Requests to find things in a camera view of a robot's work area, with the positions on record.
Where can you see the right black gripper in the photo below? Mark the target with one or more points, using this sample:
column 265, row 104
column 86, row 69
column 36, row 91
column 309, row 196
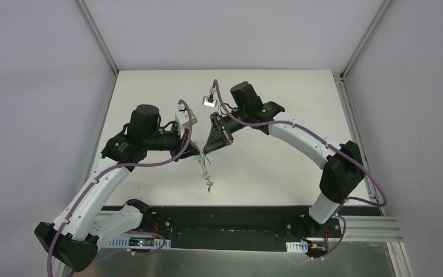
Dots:
column 220, row 130

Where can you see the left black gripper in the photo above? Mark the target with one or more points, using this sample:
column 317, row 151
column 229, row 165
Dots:
column 185, row 142

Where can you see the keyring with black key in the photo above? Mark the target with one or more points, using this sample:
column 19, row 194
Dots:
column 202, row 161

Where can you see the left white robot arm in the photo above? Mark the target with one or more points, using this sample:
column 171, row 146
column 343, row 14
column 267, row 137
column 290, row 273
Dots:
column 74, row 237

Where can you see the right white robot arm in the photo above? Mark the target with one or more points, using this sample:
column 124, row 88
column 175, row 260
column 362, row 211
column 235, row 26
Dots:
column 341, row 164

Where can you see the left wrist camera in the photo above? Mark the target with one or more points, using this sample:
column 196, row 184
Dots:
column 182, row 118

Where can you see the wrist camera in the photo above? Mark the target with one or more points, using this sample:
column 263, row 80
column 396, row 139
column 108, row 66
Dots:
column 210, row 100
column 182, row 118

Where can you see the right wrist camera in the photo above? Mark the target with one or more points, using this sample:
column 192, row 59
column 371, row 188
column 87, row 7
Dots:
column 210, row 100

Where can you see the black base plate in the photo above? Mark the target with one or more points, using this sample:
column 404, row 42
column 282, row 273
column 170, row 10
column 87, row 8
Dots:
column 250, row 228

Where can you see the left white cable duct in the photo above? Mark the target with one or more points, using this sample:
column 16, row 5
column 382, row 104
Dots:
column 138, row 242

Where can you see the white cable duct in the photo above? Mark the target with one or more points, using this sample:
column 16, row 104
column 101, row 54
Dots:
column 297, row 247
column 138, row 242

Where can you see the right white cable duct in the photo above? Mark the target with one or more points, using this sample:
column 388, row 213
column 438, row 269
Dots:
column 297, row 247

